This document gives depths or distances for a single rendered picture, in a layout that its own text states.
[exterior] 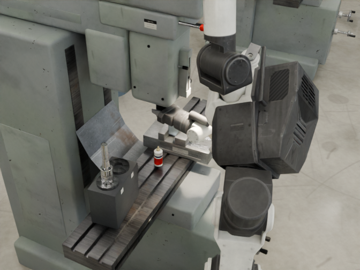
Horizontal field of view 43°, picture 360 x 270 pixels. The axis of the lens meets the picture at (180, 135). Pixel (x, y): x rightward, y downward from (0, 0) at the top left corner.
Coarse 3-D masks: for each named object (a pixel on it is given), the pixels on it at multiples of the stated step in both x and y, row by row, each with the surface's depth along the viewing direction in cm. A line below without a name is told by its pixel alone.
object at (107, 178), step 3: (111, 171) 177; (102, 174) 176; (105, 174) 176; (108, 174) 176; (111, 174) 177; (102, 177) 178; (105, 177) 177; (108, 177) 177; (111, 177) 178; (102, 180) 179; (105, 180) 178; (108, 180) 178; (111, 180) 179; (105, 183) 179; (108, 183) 179
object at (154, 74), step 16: (144, 48) 177; (160, 48) 174; (176, 48) 177; (144, 64) 181; (160, 64) 178; (176, 64) 182; (144, 80) 186; (160, 80) 182; (176, 80) 186; (144, 96) 190; (160, 96) 186; (176, 96) 191
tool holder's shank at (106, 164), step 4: (104, 144) 170; (104, 148) 170; (104, 152) 171; (104, 156) 172; (108, 156) 174; (104, 160) 173; (108, 160) 174; (104, 164) 174; (108, 164) 175; (104, 168) 176
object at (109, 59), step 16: (96, 32) 181; (96, 48) 185; (112, 48) 181; (128, 48) 182; (96, 64) 190; (112, 64) 186; (128, 64) 185; (96, 80) 195; (112, 80) 190; (128, 80) 189
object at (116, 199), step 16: (112, 160) 191; (128, 160) 193; (128, 176) 185; (96, 192) 178; (112, 192) 177; (128, 192) 189; (96, 208) 183; (112, 208) 180; (128, 208) 193; (112, 224) 186
